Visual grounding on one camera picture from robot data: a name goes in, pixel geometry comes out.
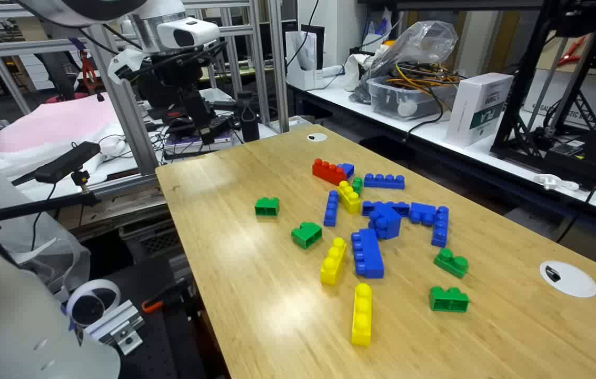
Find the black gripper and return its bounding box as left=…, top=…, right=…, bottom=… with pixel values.
left=138, top=45, right=231, bottom=140

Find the red toy block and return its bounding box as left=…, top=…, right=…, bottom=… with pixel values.
left=310, top=157, right=348, bottom=188

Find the long blue toy block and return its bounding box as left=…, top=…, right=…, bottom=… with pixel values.
left=322, top=190, right=341, bottom=230
left=430, top=204, right=450, bottom=248
left=361, top=172, right=405, bottom=193

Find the yellow toy block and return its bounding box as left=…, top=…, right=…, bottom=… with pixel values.
left=348, top=282, right=374, bottom=349
left=337, top=179, right=363, bottom=217
left=318, top=237, right=349, bottom=289

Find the chunky blue toy block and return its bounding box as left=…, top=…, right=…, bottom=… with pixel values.
left=367, top=207, right=404, bottom=243

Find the wide blue toy block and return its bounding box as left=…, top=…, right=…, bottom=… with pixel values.
left=349, top=228, right=388, bottom=281

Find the flat blue toy block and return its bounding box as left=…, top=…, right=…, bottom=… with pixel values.
left=359, top=200, right=410, bottom=219

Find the black cylinder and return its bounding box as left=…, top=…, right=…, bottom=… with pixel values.
left=238, top=91, right=262, bottom=144

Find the pink cloth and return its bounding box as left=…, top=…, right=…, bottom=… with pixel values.
left=0, top=93, right=125, bottom=157

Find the translucent plastic cover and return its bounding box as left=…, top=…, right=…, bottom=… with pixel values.
left=0, top=209, right=92, bottom=298

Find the clear plastic container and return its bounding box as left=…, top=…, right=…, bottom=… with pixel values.
left=363, top=71, right=460, bottom=123

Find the clear plastic bag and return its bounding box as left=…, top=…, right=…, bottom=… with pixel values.
left=348, top=19, right=460, bottom=108

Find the white side bench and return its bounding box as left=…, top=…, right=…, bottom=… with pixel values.
left=283, top=66, right=596, bottom=228

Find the white cardboard box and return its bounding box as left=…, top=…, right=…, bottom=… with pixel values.
left=444, top=70, right=515, bottom=147

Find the white round sticker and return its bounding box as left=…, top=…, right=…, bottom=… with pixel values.
left=536, top=260, right=596, bottom=302

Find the black camera on stand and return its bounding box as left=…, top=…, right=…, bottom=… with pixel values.
left=10, top=140, right=102, bottom=188

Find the orange tool handle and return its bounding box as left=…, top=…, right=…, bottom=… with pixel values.
left=138, top=300, right=165, bottom=317

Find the yellow cable bundle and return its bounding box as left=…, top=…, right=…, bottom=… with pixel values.
left=378, top=61, right=460, bottom=97

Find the white clamp with ring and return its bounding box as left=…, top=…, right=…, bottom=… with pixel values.
left=62, top=279, right=144, bottom=357

